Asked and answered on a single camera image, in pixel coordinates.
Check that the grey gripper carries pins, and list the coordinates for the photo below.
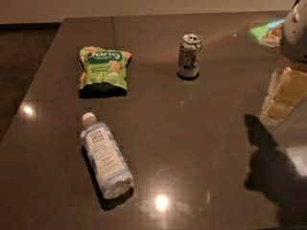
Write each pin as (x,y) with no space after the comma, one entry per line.
(295,33)

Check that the blue plastic water bottle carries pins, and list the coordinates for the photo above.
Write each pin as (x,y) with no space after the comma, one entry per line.
(109,165)

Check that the green white soda can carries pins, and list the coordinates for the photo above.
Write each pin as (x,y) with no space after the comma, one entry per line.
(189,56)

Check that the green snack bag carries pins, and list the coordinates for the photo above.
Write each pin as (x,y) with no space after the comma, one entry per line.
(103,70)

